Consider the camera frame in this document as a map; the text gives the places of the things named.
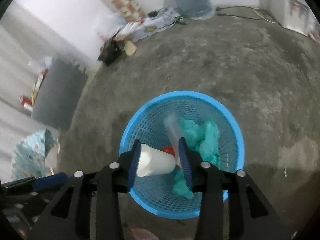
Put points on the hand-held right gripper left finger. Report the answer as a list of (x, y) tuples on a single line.
[(133, 160)]

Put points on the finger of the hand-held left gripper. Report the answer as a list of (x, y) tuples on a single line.
[(50, 181)]

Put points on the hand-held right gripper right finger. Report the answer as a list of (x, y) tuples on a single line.
[(186, 165)]

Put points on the red packet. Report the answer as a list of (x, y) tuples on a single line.
[(168, 150)]

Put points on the white paper cup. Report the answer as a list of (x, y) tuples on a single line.
[(160, 161)]

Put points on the green plastic bag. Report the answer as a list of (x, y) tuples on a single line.
[(207, 140)]

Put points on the clear plastic bottle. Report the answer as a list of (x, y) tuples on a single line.
[(172, 130)]

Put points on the blue plastic basket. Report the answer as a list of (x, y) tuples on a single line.
[(150, 125)]

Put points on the red bottle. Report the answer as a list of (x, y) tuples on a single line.
[(25, 101)]

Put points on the grey cabinet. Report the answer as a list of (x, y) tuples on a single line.
[(57, 97)]

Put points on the heap of yellow packets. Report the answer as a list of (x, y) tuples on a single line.
[(37, 87)]

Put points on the white curtain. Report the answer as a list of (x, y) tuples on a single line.
[(15, 80)]

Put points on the dark box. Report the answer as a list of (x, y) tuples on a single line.
[(110, 52)]

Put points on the tan cardboard piece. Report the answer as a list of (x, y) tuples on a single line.
[(130, 47)]

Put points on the white plastic bag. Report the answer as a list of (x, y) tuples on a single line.
[(42, 62)]

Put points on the printed floor cloth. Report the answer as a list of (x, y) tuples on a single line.
[(150, 26)]

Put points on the black charger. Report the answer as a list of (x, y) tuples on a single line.
[(152, 13)]

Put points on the white water dispenser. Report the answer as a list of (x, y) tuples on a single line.
[(292, 10)]

